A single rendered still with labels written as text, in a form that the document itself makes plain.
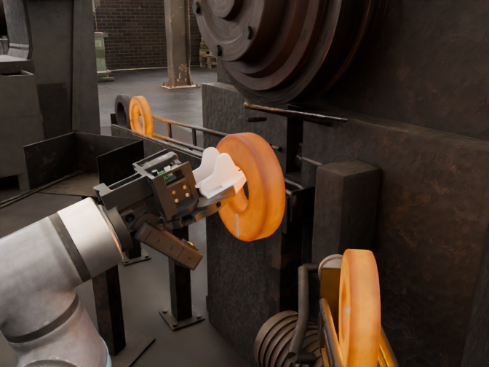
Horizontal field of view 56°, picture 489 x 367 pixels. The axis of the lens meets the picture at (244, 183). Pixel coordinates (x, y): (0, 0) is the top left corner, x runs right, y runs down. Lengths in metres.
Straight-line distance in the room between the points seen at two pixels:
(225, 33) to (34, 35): 2.85
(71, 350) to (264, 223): 0.28
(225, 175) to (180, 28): 7.44
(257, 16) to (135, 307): 1.34
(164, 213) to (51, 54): 3.24
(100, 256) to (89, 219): 0.04
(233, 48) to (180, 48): 7.12
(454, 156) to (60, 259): 0.59
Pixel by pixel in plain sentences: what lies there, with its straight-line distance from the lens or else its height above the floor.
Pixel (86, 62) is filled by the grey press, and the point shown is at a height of 0.76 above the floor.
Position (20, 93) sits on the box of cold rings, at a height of 0.63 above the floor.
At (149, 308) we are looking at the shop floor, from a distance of 1.89.
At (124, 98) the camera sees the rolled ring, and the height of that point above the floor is 0.75.
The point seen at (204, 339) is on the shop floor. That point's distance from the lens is 1.71.
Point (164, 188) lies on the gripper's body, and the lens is 0.57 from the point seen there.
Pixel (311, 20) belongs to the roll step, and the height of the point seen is 1.05.
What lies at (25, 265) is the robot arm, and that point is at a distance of 0.55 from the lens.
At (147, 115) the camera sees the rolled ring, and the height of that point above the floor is 0.72.
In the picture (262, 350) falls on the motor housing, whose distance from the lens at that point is 0.89.
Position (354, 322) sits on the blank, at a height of 0.74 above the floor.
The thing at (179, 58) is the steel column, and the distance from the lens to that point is 8.03.
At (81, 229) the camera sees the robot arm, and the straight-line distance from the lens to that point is 0.55.
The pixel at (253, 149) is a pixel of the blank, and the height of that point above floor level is 0.89.
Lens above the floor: 1.05
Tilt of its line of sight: 19 degrees down
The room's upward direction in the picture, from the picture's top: straight up
